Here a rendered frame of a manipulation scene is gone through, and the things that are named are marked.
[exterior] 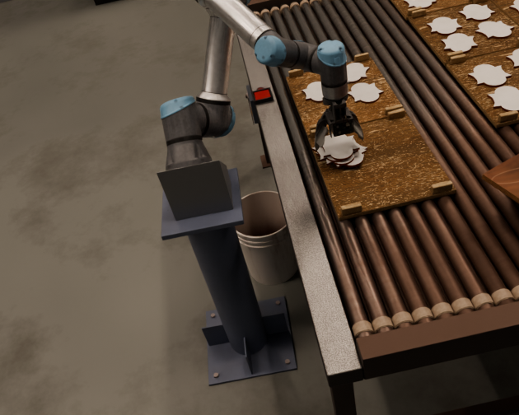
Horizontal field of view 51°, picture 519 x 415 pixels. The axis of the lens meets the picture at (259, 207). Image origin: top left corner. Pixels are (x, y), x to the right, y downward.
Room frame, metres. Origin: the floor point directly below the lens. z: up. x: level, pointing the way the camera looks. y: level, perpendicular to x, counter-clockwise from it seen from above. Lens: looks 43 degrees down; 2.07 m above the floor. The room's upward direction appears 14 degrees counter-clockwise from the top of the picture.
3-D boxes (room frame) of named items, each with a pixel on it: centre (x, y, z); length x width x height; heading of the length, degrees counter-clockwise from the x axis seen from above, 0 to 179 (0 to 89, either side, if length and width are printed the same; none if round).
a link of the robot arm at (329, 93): (1.32, -0.29, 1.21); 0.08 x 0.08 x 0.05
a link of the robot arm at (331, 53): (1.32, -0.29, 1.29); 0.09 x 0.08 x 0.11; 38
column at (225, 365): (1.38, 0.19, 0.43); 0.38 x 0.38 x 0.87; 87
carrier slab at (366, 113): (1.70, -0.40, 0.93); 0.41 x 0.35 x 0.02; 179
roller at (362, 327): (1.66, -0.19, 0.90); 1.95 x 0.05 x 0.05; 179
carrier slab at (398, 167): (1.29, -0.39, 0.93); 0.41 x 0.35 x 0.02; 179
